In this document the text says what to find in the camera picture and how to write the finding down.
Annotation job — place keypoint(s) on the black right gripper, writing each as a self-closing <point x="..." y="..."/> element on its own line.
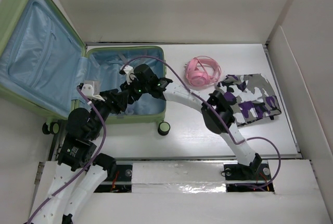
<point x="130" y="100"/>

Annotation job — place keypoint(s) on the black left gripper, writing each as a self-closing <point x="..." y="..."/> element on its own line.
<point x="116" y="101"/>

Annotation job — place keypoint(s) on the pink headphones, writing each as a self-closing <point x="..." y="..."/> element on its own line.
<point x="202" y="71"/>

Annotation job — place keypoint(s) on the green suitcase with blue lining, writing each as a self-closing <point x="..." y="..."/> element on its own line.
<point x="43" y="60"/>

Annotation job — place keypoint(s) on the purple grey camouflage garment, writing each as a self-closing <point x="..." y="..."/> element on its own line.
<point x="250" y="96"/>

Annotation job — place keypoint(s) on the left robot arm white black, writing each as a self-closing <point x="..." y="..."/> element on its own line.
<point x="81" y="167"/>

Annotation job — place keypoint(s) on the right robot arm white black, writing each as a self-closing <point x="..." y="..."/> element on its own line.
<point x="217" y="114"/>

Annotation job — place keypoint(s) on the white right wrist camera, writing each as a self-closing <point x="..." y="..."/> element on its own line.
<point x="128" y="71"/>

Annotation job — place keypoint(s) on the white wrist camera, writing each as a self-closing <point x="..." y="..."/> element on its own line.
<point x="91" y="89"/>
<point x="128" y="71"/>

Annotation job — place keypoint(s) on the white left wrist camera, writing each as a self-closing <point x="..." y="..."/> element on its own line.
<point x="91" y="89"/>

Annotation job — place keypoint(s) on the metal base rail with foil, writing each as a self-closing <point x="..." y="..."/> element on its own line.
<point x="185" y="177"/>

